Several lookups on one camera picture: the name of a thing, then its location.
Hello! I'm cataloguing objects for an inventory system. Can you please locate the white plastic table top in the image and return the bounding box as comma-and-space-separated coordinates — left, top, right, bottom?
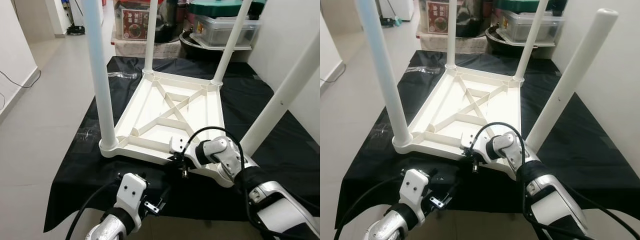
391, 65, 538, 181
99, 69, 251, 188

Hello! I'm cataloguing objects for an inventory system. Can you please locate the crumpled clear tape patch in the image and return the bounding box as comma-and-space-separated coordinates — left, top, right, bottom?
75, 125, 103, 146
370, 120, 396, 141

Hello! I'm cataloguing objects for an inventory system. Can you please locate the black tablecloth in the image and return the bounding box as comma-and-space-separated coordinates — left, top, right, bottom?
334, 50, 640, 228
44, 56, 321, 233

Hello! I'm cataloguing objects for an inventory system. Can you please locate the black round pan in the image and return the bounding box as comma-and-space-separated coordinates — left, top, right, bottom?
485, 26, 556, 55
179, 31, 251, 57

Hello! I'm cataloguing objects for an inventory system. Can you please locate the beige padded base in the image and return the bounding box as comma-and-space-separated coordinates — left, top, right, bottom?
114, 39, 183, 58
417, 32, 488, 53

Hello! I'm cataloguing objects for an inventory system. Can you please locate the clear plastic storage box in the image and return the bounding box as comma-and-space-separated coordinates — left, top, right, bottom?
497, 10, 566, 46
192, 14, 261, 48

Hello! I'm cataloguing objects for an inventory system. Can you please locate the shiny black bag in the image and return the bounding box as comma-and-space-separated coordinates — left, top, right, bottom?
457, 0, 488, 37
152, 0, 186, 43

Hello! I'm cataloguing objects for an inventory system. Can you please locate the orange lid storage box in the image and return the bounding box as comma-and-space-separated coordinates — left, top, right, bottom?
419, 0, 451, 36
112, 0, 151, 42

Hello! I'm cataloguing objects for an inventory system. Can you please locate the green round lid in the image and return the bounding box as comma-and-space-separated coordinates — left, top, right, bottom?
189, 0, 266, 16
495, 0, 568, 13

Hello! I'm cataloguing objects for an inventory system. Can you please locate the black floor mop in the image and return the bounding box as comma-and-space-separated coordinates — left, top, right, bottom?
380, 0, 402, 27
67, 0, 86, 36

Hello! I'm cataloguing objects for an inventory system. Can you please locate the white appliance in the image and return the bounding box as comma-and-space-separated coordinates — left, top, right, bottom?
385, 0, 415, 21

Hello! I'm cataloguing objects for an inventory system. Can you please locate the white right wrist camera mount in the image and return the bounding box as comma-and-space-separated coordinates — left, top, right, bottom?
169, 136, 187, 156
460, 132, 478, 153

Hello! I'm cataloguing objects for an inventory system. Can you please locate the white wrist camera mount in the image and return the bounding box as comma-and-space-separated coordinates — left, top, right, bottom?
169, 136, 187, 156
460, 132, 478, 153
400, 168, 431, 211
116, 172, 148, 216

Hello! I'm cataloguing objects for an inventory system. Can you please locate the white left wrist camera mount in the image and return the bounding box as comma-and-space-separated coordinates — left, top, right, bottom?
400, 168, 431, 211
116, 172, 148, 216

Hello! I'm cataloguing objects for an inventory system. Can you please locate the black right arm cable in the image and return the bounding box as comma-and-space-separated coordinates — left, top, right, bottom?
470, 121, 640, 240
180, 126, 321, 240

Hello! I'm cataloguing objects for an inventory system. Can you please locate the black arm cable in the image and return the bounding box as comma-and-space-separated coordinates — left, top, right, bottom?
65, 172, 126, 240
470, 121, 640, 240
180, 126, 321, 240
334, 170, 408, 240

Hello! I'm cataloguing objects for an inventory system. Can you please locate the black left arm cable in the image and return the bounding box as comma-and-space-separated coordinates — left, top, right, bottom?
334, 170, 408, 240
65, 172, 126, 240

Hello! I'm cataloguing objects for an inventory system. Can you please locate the long grey wall cable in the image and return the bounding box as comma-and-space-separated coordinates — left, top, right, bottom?
320, 62, 346, 83
0, 70, 41, 90

